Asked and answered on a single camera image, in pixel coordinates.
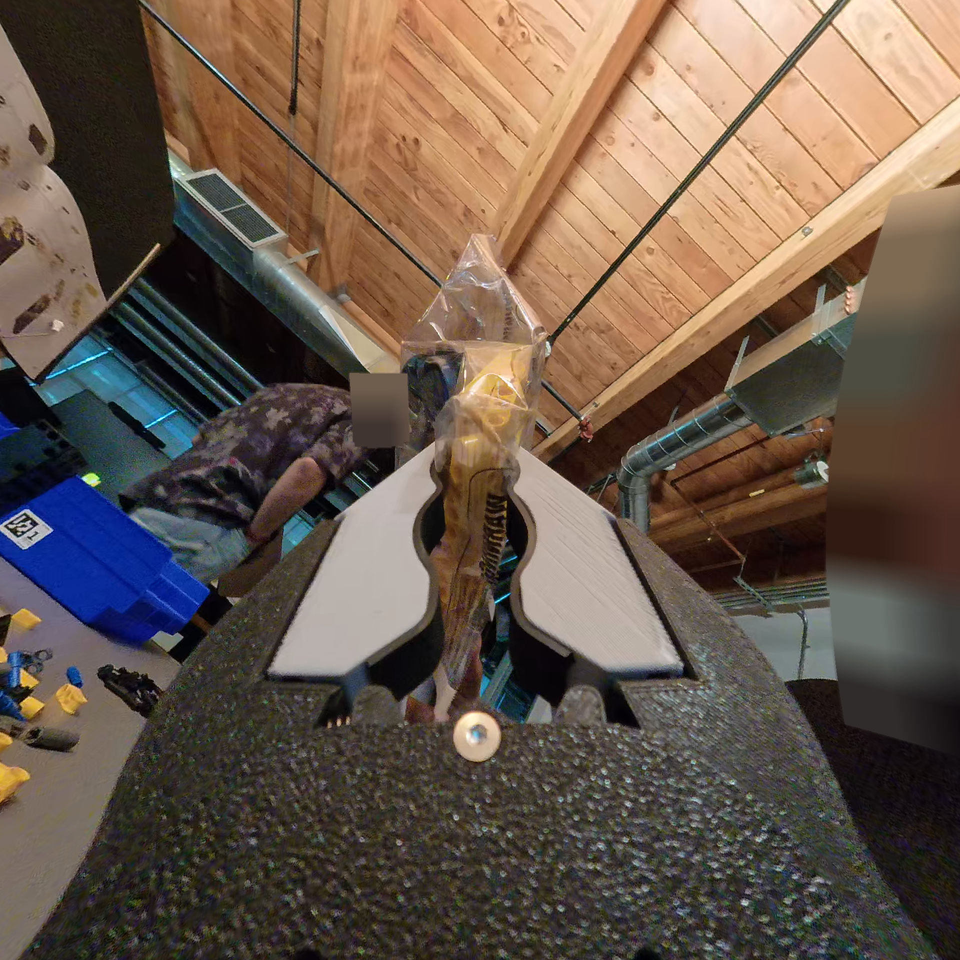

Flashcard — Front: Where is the rectangular metal duct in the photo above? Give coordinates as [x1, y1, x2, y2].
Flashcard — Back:
[722, 279, 861, 441]

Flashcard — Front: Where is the black perforated block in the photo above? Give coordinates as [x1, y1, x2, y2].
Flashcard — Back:
[0, 418, 85, 511]

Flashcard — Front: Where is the pile of black pins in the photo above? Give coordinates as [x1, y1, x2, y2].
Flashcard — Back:
[96, 663, 164, 719]

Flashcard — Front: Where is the large dark monitor screen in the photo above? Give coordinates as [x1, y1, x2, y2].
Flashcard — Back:
[54, 388, 205, 490]

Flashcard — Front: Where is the pile of yellow blue pieces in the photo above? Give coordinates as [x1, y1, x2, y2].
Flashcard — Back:
[0, 647, 55, 809]

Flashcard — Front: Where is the white instruction booklet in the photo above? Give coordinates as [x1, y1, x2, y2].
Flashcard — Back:
[0, 0, 179, 381]

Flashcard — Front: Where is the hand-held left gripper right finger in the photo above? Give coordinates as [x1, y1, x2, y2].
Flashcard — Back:
[507, 447, 686, 678]

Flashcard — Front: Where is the clear bag with ribbed tyre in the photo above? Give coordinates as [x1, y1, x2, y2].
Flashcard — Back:
[399, 234, 551, 723]

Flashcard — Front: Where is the blue plastic bin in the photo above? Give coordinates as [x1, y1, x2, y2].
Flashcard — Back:
[0, 474, 213, 648]

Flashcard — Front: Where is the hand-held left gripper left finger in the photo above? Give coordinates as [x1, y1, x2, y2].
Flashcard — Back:
[267, 442, 446, 725]

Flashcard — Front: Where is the silver round spiral duct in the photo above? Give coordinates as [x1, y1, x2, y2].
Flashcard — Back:
[615, 396, 753, 535]

